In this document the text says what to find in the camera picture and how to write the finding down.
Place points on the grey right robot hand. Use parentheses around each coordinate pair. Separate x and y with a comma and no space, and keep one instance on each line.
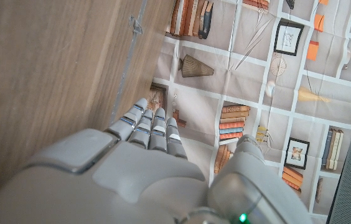
(138,174)

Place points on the printed bookshelf backdrop cloth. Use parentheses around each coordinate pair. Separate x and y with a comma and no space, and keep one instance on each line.
(200,93)

